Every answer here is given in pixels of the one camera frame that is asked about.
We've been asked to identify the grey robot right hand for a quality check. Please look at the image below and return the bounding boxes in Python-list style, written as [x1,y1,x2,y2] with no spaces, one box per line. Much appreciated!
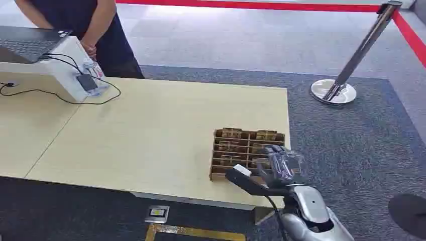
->
[257,144,309,189]

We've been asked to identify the brown card stack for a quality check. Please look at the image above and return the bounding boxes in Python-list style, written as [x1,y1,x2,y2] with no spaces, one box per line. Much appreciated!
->
[218,141,241,151]
[255,130,278,141]
[220,155,243,166]
[251,157,271,169]

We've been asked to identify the wooden card box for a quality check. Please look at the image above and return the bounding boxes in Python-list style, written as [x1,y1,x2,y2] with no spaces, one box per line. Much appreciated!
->
[209,127,286,182]

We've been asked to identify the yellow floor tape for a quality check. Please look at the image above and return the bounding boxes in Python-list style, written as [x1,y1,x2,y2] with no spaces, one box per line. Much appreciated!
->
[145,223,247,241]

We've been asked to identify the pale wooden desk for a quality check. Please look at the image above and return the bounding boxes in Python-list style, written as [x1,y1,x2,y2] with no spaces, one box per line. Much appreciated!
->
[0,72,80,179]
[25,77,291,211]

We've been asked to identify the black round object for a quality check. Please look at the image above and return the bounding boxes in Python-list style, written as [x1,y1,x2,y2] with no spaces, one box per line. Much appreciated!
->
[388,194,426,239]

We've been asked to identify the metal floor socket plate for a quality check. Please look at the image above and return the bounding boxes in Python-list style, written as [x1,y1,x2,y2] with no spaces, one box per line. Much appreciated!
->
[144,205,170,224]

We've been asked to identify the red barrier belt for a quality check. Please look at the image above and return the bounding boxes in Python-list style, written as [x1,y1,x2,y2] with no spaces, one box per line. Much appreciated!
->
[392,10,426,69]
[115,0,381,13]

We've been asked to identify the person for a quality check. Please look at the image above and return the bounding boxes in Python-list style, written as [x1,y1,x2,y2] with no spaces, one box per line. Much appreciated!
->
[15,0,145,80]

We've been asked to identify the clear plastic water bottle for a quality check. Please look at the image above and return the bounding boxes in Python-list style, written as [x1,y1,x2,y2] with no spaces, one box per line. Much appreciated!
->
[82,59,110,97]

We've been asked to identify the black power adapter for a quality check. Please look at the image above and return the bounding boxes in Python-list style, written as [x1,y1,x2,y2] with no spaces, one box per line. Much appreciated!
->
[76,73,98,92]

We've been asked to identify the person's hand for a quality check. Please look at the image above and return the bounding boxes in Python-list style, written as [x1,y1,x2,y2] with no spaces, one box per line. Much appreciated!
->
[80,41,98,62]

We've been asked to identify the white laptop stand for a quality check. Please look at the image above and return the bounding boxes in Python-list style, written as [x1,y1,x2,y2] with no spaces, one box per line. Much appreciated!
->
[0,36,107,104]

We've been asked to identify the dark laptop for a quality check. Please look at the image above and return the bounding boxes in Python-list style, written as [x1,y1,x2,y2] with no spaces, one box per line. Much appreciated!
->
[0,25,73,64]

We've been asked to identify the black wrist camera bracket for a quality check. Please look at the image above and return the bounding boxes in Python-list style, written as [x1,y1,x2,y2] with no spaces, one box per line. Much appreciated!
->
[225,168,291,197]

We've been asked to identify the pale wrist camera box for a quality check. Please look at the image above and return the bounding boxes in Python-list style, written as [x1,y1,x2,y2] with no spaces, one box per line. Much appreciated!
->
[233,164,253,178]

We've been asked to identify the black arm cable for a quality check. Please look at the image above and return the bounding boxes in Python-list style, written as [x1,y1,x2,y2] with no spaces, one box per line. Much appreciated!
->
[264,195,289,241]

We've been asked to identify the chrome stanchion post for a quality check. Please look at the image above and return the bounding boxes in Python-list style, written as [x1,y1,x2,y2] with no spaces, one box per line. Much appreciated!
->
[309,0,403,106]

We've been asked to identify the black power cable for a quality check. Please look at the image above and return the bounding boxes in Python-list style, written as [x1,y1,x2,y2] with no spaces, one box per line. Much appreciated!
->
[0,52,122,106]

